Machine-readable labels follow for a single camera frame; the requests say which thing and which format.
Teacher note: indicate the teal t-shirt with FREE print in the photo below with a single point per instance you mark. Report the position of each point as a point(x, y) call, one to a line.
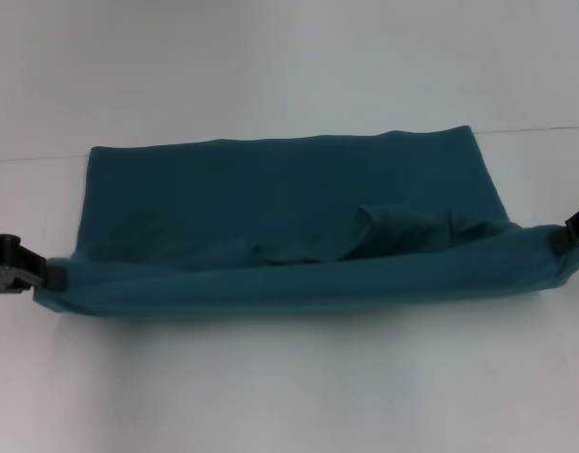
point(279, 198)

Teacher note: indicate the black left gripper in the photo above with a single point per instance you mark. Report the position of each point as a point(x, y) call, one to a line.
point(10, 264)

